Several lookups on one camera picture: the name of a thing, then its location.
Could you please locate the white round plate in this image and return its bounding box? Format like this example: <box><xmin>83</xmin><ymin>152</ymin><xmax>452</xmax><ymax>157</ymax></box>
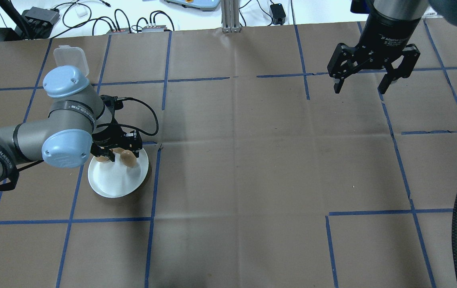
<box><xmin>88</xmin><ymin>141</ymin><xmax>149</xmax><ymax>199</ymax></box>

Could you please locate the clear plastic egg carton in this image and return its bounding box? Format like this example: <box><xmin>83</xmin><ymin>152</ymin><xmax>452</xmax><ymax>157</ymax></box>
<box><xmin>54</xmin><ymin>45</ymin><xmax>91</xmax><ymax>79</ymax></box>

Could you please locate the black power adapter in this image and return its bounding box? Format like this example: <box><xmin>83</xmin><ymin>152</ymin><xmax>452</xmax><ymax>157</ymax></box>
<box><xmin>271</xmin><ymin>3</ymin><xmax>287</xmax><ymax>24</ymax></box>

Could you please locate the black electronics box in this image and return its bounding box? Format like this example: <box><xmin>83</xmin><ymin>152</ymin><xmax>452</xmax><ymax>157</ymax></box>
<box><xmin>22</xmin><ymin>7</ymin><xmax>60</xmax><ymax>28</ymax></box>

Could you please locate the blue grey device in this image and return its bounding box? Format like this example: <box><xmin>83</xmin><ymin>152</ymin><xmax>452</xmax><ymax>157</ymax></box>
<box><xmin>164</xmin><ymin>0</ymin><xmax>221</xmax><ymax>11</ymax></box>

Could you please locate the thick black conduit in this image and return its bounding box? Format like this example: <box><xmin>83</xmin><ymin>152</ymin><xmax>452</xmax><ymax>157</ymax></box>
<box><xmin>0</xmin><ymin>0</ymin><xmax>36</xmax><ymax>40</ymax></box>

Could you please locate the aluminium profile post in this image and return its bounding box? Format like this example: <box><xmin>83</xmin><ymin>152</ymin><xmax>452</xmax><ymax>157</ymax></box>
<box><xmin>221</xmin><ymin>0</ymin><xmax>242</xmax><ymax>33</ymax></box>

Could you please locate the thin black cable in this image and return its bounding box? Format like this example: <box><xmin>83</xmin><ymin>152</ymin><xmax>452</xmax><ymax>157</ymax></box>
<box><xmin>112</xmin><ymin>8</ymin><xmax>133</xmax><ymax>30</ymax></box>
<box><xmin>150</xmin><ymin>10</ymin><xmax>175</xmax><ymax>31</ymax></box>

